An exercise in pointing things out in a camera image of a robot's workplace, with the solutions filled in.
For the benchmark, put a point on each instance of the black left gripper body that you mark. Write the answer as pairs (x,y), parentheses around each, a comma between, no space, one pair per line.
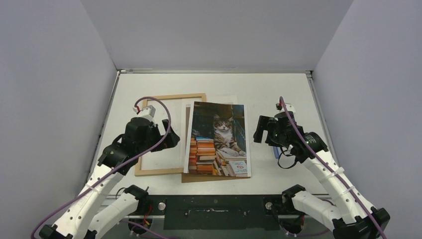
(155,138)

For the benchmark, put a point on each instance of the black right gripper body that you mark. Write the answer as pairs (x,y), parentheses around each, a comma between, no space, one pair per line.
(267,129)

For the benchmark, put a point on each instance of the blue red screwdriver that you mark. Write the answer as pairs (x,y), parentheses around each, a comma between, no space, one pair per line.
(277,152)

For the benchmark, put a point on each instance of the wooden picture frame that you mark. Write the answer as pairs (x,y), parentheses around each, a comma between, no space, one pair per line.
(138,167)

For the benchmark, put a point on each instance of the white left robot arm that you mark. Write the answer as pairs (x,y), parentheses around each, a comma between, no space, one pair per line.
(92,194)

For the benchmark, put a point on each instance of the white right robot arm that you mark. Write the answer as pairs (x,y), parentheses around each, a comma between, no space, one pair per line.
(350,215)

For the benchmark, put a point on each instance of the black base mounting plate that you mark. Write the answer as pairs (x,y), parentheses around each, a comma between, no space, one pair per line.
(217,212)

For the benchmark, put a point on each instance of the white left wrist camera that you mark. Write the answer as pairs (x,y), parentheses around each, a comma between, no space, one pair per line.
(147,112)

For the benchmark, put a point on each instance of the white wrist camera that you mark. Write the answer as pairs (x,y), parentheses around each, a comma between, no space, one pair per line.
(286,108)
(147,112)

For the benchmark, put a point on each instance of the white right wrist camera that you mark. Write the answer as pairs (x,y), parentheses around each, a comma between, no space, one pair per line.
(286,108)

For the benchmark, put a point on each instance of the brown frame backing board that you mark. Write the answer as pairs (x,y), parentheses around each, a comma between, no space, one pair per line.
(197,178)

